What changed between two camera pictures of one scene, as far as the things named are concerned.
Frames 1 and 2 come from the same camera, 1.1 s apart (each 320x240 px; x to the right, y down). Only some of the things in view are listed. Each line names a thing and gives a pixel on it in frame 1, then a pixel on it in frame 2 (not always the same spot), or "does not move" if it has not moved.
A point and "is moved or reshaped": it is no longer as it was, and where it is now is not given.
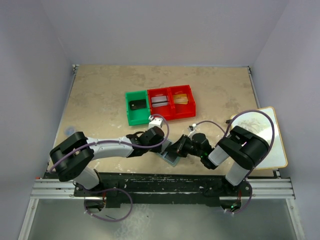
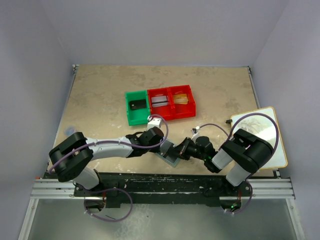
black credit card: [171, 156] is moved or reshaped
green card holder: [169, 157] does not move
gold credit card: [181, 99] does not move
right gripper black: [178, 146] does not move
